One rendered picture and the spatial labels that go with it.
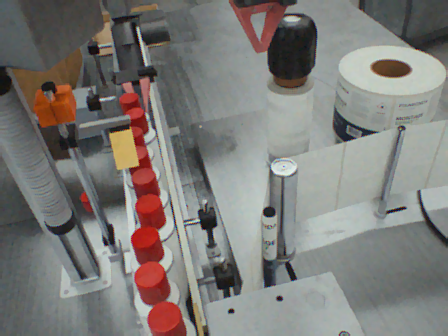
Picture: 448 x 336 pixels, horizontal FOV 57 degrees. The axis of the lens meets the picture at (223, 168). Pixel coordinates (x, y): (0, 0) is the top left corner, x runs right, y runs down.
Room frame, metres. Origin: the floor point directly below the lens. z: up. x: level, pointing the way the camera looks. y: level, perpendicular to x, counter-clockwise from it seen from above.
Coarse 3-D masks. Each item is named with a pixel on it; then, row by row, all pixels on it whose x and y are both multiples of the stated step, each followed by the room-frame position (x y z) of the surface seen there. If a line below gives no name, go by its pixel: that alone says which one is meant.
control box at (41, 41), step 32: (0, 0) 0.33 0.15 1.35; (32, 0) 0.33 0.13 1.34; (64, 0) 0.37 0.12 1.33; (96, 0) 0.40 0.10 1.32; (0, 32) 0.33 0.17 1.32; (32, 32) 0.33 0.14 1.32; (64, 32) 0.35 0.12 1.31; (96, 32) 0.39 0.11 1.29; (0, 64) 0.34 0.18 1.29; (32, 64) 0.33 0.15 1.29
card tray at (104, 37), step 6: (144, 6) 1.66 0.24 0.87; (150, 6) 1.67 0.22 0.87; (156, 6) 1.66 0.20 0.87; (132, 12) 1.65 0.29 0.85; (108, 18) 1.64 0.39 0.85; (108, 24) 1.61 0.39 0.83; (102, 30) 1.56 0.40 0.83; (108, 30) 1.55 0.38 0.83; (96, 36) 1.51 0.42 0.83; (102, 36) 1.50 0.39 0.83; (108, 36) 1.49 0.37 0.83; (102, 42) 1.45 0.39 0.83; (108, 42) 1.44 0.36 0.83; (168, 42) 1.38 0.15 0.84; (108, 48) 1.39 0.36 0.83; (102, 54) 1.35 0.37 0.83; (108, 54) 1.35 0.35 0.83
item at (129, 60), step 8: (120, 48) 0.87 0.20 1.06; (136, 48) 0.88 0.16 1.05; (120, 56) 0.86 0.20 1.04; (128, 56) 0.86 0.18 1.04; (136, 56) 0.86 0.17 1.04; (120, 64) 0.86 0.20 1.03; (128, 64) 0.85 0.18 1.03; (136, 64) 0.85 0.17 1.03; (144, 64) 0.87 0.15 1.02; (120, 72) 0.83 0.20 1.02; (128, 72) 0.83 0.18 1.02; (144, 72) 0.84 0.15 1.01; (152, 72) 0.85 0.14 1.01; (112, 80) 0.83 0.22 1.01
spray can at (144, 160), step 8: (136, 152) 0.46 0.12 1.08; (144, 152) 0.46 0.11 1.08; (144, 160) 0.45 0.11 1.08; (128, 168) 0.46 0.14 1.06; (136, 168) 0.45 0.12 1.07; (152, 168) 0.46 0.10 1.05; (128, 176) 0.46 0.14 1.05; (160, 176) 0.46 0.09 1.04; (128, 184) 0.45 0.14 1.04; (160, 184) 0.45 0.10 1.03
